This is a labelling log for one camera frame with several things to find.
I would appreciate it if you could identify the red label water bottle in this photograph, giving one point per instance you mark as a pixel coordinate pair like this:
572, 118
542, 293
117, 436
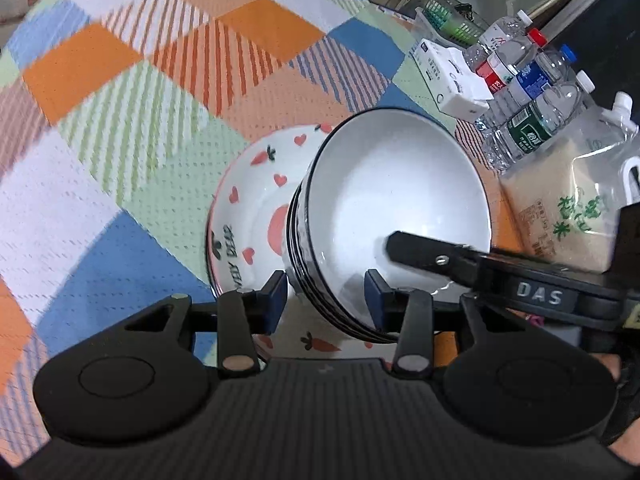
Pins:
495, 77

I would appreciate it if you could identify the clear basket with green items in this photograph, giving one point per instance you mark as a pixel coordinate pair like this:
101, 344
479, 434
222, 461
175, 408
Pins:
452, 22

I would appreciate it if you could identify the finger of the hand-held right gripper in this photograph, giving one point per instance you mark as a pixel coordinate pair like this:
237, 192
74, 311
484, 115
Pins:
430, 260

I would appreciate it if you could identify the patchwork checked tablecloth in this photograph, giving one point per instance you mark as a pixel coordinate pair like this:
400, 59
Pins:
100, 160

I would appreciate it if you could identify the strawberry pattern bowl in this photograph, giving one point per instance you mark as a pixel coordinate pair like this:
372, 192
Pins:
250, 195

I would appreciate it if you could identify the clear bottle with white cap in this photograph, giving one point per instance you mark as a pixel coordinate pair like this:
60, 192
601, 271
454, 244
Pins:
500, 40

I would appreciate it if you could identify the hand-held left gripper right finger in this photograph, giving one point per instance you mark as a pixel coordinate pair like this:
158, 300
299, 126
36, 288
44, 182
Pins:
375, 305

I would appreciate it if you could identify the clear rice bag with spout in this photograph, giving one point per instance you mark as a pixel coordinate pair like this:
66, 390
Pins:
560, 200

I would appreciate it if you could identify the white tissue box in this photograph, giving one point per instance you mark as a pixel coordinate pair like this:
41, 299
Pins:
450, 80

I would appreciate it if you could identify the blue label water bottle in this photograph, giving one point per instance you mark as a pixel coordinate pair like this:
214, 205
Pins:
532, 82

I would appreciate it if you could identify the person's right hand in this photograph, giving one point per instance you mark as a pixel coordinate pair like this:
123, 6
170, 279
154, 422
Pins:
609, 367

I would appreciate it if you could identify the white bowl with black rim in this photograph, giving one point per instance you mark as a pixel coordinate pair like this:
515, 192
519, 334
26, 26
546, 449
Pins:
326, 318
395, 185
312, 297

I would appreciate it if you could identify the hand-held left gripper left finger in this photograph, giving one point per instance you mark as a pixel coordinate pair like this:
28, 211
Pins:
274, 305

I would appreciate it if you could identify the green label water bottle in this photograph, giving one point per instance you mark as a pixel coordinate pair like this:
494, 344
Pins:
530, 132

